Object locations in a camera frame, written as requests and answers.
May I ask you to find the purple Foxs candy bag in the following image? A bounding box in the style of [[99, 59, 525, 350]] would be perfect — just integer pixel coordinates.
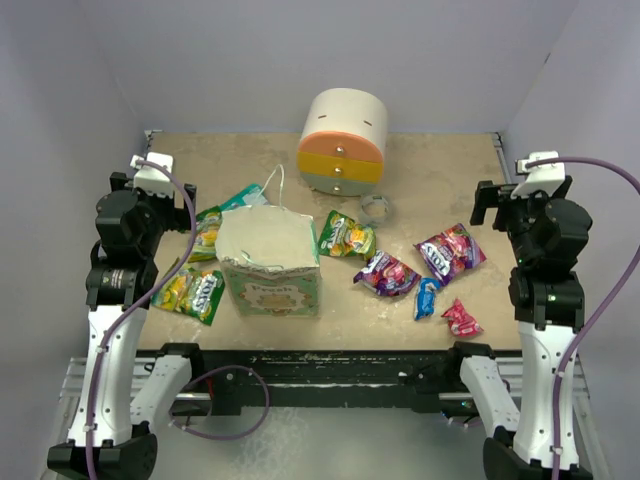
[[414, 223, 486, 287]]

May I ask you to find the green Fresh paper bag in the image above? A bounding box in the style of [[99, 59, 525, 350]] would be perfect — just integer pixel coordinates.
[[215, 164, 322, 318]]

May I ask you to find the green Foxs candy bag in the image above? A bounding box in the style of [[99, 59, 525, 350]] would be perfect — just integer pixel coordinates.
[[318, 210, 376, 260]]

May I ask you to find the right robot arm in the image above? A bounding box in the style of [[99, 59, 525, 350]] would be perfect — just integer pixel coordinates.
[[444, 181, 593, 479]]

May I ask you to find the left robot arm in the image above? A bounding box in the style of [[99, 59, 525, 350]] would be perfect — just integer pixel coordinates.
[[47, 172, 206, 479]]

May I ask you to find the green yellow candy bag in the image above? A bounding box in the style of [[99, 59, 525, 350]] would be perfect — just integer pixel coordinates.
[[188, 206, 222, 263]]

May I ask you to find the large green Foxs bag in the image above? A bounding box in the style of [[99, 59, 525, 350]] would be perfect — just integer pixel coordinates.
[[151, 263, 225, 326]]

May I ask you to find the purple berry candy bag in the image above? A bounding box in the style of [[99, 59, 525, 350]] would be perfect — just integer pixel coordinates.
[[353, 250, 421, 297]]

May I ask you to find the teal snack packet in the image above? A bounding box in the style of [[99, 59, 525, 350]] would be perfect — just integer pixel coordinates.
[[219, 184, 269, 211]]

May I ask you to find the clear tape roll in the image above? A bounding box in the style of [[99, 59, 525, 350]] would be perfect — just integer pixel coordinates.
[[358, 194, 392, 228]]

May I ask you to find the small red snack packet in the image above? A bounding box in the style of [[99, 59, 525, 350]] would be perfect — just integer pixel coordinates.
[[441, 298, 484, 338]]

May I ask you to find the small blue snack packet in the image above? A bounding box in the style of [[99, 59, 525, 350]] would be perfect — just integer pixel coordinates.
[[413, 278, 441, 321]]

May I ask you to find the pastel mini drawer cabinet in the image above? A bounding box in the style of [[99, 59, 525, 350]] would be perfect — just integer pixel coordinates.
[[297, 88, 388, 197]]

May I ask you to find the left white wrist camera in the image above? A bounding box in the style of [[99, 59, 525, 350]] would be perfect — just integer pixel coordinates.
[[130, 152, 174, 198]]

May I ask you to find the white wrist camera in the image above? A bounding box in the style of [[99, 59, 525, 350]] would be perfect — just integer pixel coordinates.
[[130, 152, 174, 198], [511, 151, 566, 198]]

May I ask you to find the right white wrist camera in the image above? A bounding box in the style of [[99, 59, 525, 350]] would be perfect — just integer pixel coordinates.
[[511, 151, 566, 198]]

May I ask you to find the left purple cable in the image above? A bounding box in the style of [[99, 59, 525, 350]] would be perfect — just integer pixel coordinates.
[[85, 158, 197, 480]]

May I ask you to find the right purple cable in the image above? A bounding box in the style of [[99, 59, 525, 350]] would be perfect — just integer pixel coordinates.
[[524, 156, 640, 480]]

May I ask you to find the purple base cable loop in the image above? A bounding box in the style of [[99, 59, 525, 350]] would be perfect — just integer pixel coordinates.
[[167, 365, 271, 441]]

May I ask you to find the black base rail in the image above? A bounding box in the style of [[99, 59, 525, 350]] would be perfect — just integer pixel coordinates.
[[173, 342, 489, 417]]

